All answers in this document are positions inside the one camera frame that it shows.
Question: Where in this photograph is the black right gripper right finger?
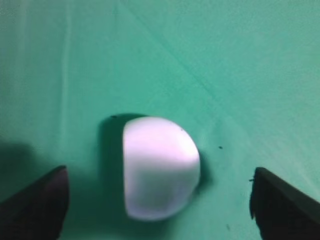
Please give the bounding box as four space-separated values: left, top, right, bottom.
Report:
249 167 320 240

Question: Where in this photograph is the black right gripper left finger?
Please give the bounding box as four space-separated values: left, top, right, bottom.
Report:
0 165 70 240

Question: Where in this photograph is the white earphone case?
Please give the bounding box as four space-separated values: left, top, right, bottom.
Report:
122 116 201 222

